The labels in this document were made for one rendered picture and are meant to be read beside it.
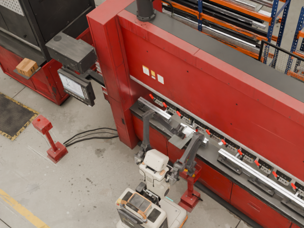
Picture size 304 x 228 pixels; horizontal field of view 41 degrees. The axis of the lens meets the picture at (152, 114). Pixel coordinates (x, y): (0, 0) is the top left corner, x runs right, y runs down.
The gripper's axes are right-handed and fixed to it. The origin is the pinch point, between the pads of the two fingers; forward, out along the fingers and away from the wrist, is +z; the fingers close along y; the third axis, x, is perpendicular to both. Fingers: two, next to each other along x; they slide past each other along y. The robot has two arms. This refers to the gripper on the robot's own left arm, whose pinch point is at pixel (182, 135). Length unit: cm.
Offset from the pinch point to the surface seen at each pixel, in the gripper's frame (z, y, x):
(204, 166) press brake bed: 27.0, -31.6, 18.0
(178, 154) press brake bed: 38.0, 7.1, 24.3
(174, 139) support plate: -2.8, 5.3, 8.1
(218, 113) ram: -51, -40, -40
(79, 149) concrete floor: 56, 147, 101
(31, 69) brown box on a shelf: -29, 222, 34
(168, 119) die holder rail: 13.4, 32.5, -6.1
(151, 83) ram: -36, 50, -31
